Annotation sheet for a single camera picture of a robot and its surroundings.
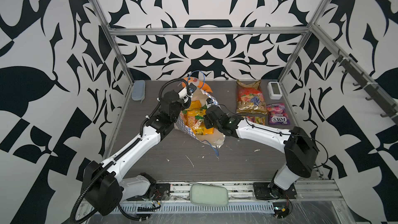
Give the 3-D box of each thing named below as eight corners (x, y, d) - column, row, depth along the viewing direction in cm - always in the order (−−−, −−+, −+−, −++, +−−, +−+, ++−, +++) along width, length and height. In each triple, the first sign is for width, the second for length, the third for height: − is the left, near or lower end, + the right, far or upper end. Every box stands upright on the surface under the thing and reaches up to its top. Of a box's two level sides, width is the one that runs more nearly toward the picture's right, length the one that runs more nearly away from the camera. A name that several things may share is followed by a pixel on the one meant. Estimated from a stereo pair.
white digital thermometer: (269, 99, 111) (272, 95, 108) (265, 85, 120) (266, 81, 116) (282, 99, 111) (284, 95, 108) (276, 85, 120) (278, 81, 116)
